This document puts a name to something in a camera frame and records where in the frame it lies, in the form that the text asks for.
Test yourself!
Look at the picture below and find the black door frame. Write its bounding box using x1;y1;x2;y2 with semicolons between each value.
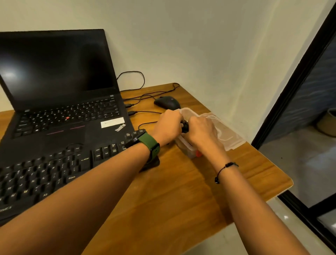
251;2;336;246

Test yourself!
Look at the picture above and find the person's left hand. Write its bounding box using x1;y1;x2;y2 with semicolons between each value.
151;109;185;147

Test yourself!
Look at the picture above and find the person's right hand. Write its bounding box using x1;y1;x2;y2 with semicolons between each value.
185;115;231;168

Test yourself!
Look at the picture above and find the black laptop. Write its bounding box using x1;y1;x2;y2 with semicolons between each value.
0;29;136;168

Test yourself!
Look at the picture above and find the beige plant pot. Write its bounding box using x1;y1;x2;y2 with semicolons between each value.
316;108;336;138

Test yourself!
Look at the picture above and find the black computer mouse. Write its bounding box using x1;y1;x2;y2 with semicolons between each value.
153;96;182;111

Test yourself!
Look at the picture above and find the black looped laptop cable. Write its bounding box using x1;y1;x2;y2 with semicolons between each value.
116;71;146;92

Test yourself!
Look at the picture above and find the black cord bracelet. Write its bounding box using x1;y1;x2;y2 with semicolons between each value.
214;161;239;184

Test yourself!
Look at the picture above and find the green strap smartwatch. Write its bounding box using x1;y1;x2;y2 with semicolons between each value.
124;131;161;165

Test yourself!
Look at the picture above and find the black mouse cable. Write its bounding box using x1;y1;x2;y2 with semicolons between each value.
122;83;181;102

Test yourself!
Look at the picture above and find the black keyboard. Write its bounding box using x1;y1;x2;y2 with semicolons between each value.
0;129;161;226

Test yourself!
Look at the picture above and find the clear plastic box lid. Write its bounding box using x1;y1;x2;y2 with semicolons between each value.
199;112;247;152

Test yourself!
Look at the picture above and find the person's left forearm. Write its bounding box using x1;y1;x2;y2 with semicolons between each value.
0;143;152;255

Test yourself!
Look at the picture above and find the person's right forearm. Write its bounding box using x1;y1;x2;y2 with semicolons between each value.
216;164;312;255

